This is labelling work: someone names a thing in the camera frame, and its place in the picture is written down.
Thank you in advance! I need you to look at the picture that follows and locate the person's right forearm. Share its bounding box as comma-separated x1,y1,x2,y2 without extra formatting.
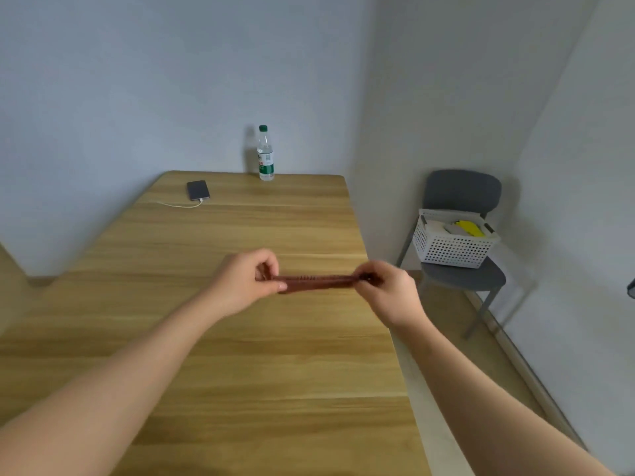
392,314,618,476

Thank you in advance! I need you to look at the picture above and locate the person's right hand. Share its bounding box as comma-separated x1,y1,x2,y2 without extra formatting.
353,260,430,333

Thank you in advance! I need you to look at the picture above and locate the person's left forearm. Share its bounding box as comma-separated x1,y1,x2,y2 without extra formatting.
0,292,222,476

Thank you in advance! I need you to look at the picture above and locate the white plastic basket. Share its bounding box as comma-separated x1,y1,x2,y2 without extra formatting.
411,208,502,270

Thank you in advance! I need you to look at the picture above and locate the grey chair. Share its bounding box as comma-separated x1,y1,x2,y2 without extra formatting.
395,169,507,340

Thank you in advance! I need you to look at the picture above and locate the wooden table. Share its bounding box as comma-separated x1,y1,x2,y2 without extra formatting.
0,171,433,476

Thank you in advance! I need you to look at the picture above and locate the clear green-label water bottle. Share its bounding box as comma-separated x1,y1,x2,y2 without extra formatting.
256,124,276,182

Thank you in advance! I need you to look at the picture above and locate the person's left hand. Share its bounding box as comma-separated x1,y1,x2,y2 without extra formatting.
203,248,288,321

